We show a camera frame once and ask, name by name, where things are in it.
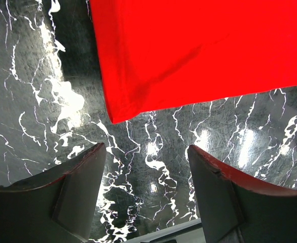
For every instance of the bright red t-shirt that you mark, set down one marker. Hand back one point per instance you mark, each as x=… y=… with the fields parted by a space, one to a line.
x=163 y=54

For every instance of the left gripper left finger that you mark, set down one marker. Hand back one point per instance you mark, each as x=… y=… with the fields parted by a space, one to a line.
x=57 y=205

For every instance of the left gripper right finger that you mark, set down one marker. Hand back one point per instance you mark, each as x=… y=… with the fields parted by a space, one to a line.
x=237 y=207

